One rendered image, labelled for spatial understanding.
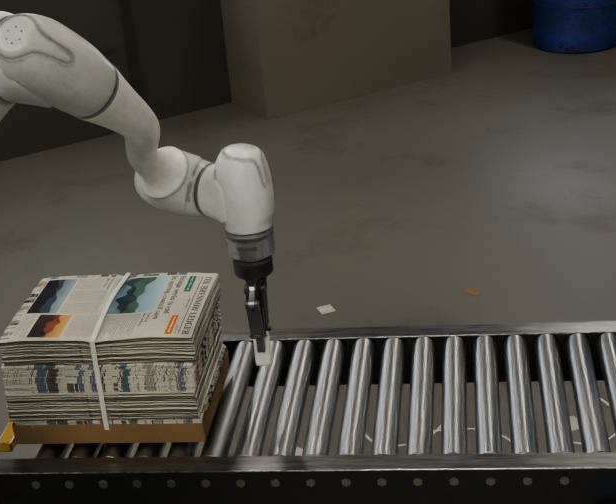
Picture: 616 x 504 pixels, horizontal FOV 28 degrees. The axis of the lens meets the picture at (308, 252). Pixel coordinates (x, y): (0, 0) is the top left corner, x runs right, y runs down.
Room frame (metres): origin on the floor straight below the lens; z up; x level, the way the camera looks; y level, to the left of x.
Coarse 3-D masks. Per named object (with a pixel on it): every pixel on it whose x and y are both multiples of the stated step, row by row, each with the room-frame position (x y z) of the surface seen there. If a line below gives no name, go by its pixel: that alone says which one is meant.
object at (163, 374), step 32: (160, 288) 2.25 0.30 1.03; (192, 288) 2.24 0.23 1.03; (128, 320) 2.13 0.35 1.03; (160, 320) 2.11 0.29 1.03; (192, 320) 2.09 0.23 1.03; (128, 352) 2.05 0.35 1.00; (160, 352) 2.04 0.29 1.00; (192, 352) 2.04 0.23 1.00; (224, 352) 2.30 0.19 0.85; (128, 384) 2.05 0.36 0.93; (160, 384) 2.04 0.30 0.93; (192, 384) 2.03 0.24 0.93; (128, 416) 2.05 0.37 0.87; (160, 416) 2.04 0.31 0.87; (192, 416) 2.03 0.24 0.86
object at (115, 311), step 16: (112, 288) 2.27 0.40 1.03; (128, 288) 2.27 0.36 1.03; (112, 304) 2.20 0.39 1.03; (96, 320) 2.14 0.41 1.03; (112, 320) 2.14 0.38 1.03; (80, 336) 2.08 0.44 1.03; (80, 352) 2.07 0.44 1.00; (96, 352) 2.06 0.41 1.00; (112, 368) 2.05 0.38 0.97; (96, 384) 2.06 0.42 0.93; (112, 384) 2.05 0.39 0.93; (96, 400) 2.06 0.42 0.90; (112, 400) 2.05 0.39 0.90; (96, 416) 2.06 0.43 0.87; (112, 416) 2.05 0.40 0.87
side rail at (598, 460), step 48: (0, 480) 2.00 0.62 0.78; (48, 480) 1.98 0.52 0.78; (96, 480) 1.97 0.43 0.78; (144, 480) 1.96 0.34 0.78; (192, 480) 1.94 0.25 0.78; (240, 480) 1.93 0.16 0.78; (288, 480) 1.92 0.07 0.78; (336, 480) 1.91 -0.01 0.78; (384, 480) 1.89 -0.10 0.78; (432, 480) 1.88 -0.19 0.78; (480, 480) 1.87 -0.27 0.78; (528, 480) 1.85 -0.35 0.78; (576, 480) 1.84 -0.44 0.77
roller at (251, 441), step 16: (272, 352) 2.37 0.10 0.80; (272, 368) 2.30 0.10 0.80; (256, 384) 2.25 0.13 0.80; (272, 384) 2.25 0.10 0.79; (256, 400) 2.18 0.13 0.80; (272, 400) 2.20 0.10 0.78; (256, 416) 2.12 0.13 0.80; (256, 432) 2.06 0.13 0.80; (240, 448) 2.01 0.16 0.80; (256, 448) 2.01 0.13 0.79
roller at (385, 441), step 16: (384, 352) 2.33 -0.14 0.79; (400, 352) 2.33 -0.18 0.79; (384, 368) 2.26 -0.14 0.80; (400, 368) 2.27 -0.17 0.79; (384, 384) 2.19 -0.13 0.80; (400, 384) 2.21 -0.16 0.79; (384, 400) 2.13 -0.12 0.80; (400, 400) 2.15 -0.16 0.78; (384, 416) 2.07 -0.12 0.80; (384, 432) 2.02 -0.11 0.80; (384, 448) 1.96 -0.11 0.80
